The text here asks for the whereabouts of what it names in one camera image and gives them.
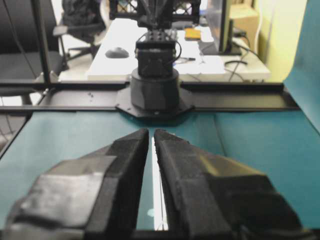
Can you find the black computer monitor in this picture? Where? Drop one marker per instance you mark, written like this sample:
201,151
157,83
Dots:
221,28

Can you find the black frame rail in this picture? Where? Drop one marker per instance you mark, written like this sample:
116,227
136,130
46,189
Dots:
225,97

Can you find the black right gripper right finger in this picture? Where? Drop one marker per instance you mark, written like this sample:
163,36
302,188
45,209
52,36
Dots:
212,197

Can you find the black office chair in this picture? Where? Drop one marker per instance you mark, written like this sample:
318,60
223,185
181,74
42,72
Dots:
81,19

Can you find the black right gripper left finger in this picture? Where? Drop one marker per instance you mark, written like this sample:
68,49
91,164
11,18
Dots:
92,197

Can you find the black computer mouse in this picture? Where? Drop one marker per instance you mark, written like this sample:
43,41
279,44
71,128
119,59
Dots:
116,53

